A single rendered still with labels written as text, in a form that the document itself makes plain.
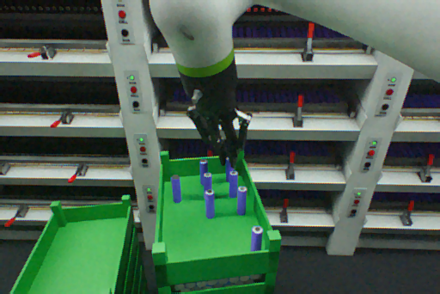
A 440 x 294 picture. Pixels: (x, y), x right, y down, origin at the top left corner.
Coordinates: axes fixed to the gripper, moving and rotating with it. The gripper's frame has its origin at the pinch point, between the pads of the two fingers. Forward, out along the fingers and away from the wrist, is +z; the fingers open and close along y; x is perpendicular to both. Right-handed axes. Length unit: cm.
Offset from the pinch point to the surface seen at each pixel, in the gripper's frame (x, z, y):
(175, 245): -22.7, -1.1, -2.2
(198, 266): -25.6, -6.4, 5.0
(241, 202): -10.3, 0.8, 6.4
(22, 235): -27, 48, -85
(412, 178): 30, 38, 49
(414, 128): 34, 20, 44
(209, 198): -12.5, -2.4, 0.8
